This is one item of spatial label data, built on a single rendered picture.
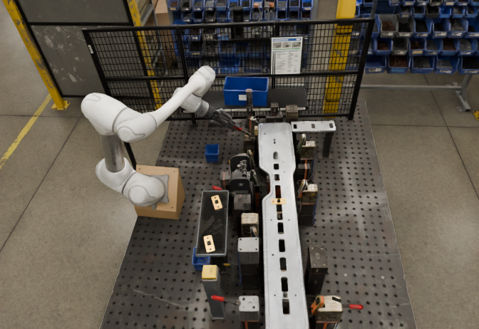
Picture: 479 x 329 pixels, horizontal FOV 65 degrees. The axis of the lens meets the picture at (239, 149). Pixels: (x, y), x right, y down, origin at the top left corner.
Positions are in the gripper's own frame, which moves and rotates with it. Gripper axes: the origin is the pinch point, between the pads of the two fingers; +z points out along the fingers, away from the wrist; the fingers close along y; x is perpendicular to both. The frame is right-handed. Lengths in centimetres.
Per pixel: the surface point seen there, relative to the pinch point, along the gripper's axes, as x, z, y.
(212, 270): -95, -5, -4
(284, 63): 55, 22, 29
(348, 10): 58, 31, 80
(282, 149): -6.4, 33.6, 6.7
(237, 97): 35.9, 5.2, -4.0
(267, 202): -47, 25, 0
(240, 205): -56, 8, -1
